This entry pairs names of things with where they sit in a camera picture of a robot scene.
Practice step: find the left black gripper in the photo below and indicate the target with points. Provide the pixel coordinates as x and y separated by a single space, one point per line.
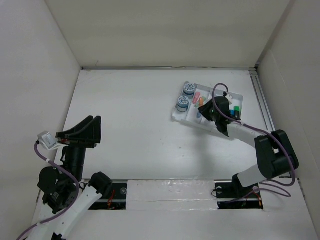
83 135

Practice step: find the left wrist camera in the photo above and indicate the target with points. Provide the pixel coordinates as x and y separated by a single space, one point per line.
47 140

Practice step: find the metal mounting rail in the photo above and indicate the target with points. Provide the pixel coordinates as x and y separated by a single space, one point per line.
173 195

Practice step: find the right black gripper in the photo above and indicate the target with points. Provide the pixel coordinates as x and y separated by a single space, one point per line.
204 109

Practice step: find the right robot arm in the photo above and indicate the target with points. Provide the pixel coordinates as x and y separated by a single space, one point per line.
275 155

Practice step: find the aluminium frame profile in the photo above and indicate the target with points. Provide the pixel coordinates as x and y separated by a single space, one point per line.
268 121

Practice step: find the blue eraser case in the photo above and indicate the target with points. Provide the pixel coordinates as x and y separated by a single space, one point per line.
199 115

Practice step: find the green eraser case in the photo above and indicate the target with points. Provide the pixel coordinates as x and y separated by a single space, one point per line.
202 100

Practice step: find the white divided organizer tray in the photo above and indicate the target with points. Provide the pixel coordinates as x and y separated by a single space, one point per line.
189 117

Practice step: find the green cap black highlighter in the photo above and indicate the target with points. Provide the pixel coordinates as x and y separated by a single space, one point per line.
237 112

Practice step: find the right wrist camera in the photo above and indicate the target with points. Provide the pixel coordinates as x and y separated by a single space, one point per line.
229 97

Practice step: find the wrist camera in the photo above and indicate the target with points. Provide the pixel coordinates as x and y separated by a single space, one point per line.
229 97
47 140

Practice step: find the blue patterned tape roll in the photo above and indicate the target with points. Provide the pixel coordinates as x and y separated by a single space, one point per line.
189 89

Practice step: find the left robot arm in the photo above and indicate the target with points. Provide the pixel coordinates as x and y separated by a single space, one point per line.
64 201

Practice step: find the blue cap black highlighter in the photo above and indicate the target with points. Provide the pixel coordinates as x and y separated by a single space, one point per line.
232 113

